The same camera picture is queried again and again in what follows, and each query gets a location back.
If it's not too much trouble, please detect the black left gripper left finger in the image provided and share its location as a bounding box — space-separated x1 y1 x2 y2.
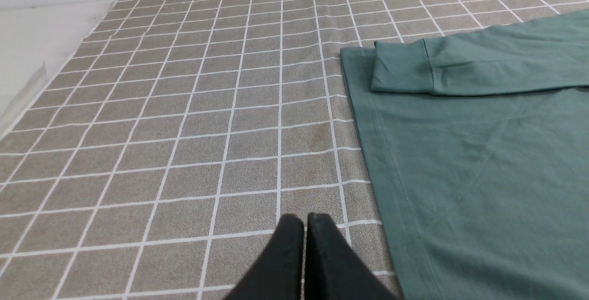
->
225 214 305 300

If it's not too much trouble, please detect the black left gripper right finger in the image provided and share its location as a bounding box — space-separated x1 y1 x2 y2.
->
304 213 396 300

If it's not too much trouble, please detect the green long-sleeve top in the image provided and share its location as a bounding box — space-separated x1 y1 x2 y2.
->
341 9 589 300

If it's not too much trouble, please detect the grey checked tablecloth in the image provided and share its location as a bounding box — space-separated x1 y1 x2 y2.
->
0 0 588 300

